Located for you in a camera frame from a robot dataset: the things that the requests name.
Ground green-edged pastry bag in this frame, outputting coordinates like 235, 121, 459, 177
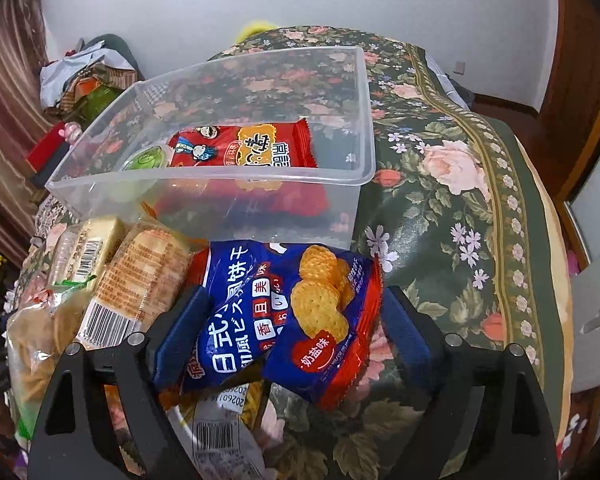
6, 282, 92, 440

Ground blue cracker bag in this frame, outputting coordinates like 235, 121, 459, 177
181, 240, 382, 411

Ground green apple jelly cup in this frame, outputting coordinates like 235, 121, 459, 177
107, 142, 173, 203

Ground red snack bag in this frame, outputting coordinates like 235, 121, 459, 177
147, 118, 330, 217

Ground white barcode snack packet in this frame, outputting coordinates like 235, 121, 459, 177
166, 382, 277, 479

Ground orange biscuit pack barcode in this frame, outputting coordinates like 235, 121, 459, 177
76, 220, 193, 350

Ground white wardrobe with hearts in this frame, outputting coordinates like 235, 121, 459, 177
564, 109, 600, 441

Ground cream wrapped cake pack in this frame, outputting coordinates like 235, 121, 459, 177
47, 216, 126, 290

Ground floral bed cover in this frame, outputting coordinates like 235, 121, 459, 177
14, 24, 577, 480

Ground pink plush toy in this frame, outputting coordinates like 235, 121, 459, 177
58, 122, 83, 145

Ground striped brown curtain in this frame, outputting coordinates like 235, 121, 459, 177
0, 0, 50, 266

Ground clear plastic storage bin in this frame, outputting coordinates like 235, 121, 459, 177
47, 47, 376, 248

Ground pile of clothes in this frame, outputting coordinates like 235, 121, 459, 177
38, 34, 144, 127

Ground brown wooden door frame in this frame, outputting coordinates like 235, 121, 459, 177
474, 0, 600, 269

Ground yellow foam bed rail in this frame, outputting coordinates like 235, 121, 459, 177
235, 21, 278, 44

